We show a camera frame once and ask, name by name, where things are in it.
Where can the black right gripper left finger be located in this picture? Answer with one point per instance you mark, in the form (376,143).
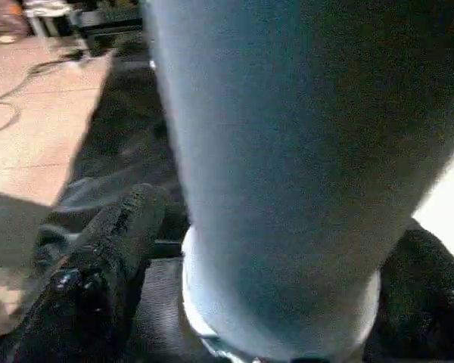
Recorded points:
(98,272)

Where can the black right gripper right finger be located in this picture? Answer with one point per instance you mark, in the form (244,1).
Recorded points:
(427,302)

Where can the white plastic table top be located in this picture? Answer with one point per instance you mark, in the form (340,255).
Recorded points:
(450,211)

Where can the white plastic table leg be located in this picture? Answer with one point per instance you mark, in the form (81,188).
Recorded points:
(287,151)

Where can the black plastic mat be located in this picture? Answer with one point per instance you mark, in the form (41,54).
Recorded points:
(128,132)

